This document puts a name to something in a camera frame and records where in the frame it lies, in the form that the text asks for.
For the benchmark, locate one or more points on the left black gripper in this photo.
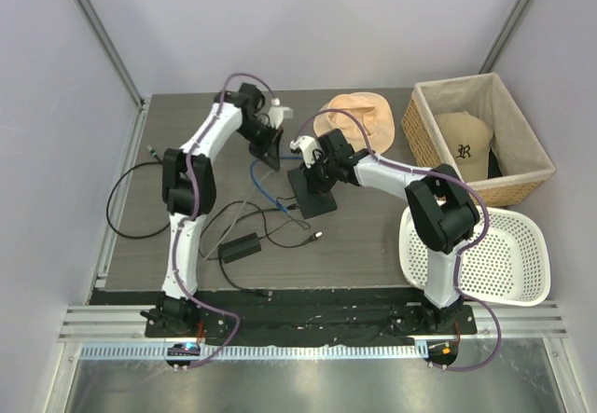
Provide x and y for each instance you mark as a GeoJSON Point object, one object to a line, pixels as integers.
{"type": "Point", "coordinates": [269, 151]}

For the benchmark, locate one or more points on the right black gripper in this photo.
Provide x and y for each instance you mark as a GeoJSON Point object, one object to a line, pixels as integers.
{"type": "Point", "coordinates": [315, 185]}

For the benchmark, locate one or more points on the black network switch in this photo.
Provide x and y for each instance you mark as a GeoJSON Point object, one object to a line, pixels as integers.
{"type": "Point", "coordinates": [310, 204]}

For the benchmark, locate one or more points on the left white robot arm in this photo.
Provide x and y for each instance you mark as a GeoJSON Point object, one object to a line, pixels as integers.
{"type": "Point", "coordinates": [188, 186]}

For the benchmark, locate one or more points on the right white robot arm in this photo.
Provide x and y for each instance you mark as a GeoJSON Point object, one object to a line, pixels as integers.
{"type": "Point", "coordinates": [441, 208]}

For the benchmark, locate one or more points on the peach bucket hat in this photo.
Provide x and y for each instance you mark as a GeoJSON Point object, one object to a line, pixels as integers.
{"type": "Point", "coordinates": [371, 110]}

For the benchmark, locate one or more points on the black power adapter brick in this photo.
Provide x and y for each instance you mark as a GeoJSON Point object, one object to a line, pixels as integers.
{"type": "Point", "coordinates": [239, 248]}

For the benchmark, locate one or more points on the beige baseball cap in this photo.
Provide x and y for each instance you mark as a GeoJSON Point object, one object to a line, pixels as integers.
{"type": "Point", "coordinates": [468, 139]}

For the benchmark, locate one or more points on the wicker basket with liner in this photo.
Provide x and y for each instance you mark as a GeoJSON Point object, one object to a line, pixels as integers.
{"type": "Point", "coordinates": [518, 163]}

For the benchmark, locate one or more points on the white perforated plastic basket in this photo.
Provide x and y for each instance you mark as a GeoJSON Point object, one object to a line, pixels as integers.
{"type": "Point", "coordinates": [510, 265]}

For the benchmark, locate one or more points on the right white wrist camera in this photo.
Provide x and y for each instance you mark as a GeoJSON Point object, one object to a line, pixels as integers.
{"type": "Point", "coordinates": [306, 146]}

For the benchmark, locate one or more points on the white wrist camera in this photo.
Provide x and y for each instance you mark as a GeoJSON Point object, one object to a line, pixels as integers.
{"type": "Point", "coordinates": [278, 113]}
{"type": "Point", "coordinates": [306, 146]}

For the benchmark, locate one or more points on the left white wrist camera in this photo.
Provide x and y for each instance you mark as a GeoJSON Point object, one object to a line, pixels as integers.
{"type": "Point", "coordinates": [278, 113]}

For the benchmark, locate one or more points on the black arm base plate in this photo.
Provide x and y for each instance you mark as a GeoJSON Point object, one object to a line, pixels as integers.
{"type": "Point", "coordinates": [307, 318]}

